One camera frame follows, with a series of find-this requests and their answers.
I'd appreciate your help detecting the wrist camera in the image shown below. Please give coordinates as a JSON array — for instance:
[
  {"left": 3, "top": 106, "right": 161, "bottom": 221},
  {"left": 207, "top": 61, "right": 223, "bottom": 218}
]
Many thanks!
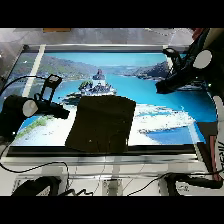
[
  {"left": 39, "top": 73, "right": 64, "bottom": 104},
  {"left": 161, "top": 47, "right": 185, "bottom": 74}
]

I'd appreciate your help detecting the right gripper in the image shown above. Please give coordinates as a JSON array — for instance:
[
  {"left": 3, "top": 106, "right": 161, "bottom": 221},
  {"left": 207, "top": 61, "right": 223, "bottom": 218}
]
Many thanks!
[{"left": 155, "top": 65, "right": 195, "bottom": 95}]

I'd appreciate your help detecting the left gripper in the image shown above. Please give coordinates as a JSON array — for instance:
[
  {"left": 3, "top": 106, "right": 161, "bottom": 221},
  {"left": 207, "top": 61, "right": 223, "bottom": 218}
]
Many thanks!
[{"left": 42, "top": 101, "right": 71, "bottom": 120}]

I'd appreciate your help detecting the dark brown garment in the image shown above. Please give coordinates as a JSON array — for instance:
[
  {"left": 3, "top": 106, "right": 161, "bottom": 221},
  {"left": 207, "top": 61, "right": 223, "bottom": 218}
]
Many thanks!
[{"left": 64, "top": 94, "right": 137, "bottom": 155}]

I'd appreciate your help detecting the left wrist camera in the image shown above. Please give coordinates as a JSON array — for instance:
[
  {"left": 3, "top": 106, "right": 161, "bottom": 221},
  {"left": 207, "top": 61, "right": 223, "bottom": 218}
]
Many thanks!
[{"left": 39, "top": 73, "right": 64, "bottom": 104}]

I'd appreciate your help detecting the black cable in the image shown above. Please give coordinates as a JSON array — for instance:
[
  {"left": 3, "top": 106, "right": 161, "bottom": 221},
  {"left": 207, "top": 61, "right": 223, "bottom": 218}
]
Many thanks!
[
  {"left": 127, "top": 169, "right": 224, "bottom": 197},
  {"left": 0, "top": 75, "right": 51, "bottom": 97},
  {"left": 0, "top": 142, "right": 72, "bottom": 193}
]

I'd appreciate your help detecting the silver frame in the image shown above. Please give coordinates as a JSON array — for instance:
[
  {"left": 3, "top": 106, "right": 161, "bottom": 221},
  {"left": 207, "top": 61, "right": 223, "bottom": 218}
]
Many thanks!
[{"left": 0, "top": 152, "right": 224, "bottom": 197}]

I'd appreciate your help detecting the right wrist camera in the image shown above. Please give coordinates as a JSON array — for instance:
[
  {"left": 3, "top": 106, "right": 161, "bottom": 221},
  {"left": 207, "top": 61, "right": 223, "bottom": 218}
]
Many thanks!
[{"left": 161, "top": 47, "right": 185, "bottom": 74}]

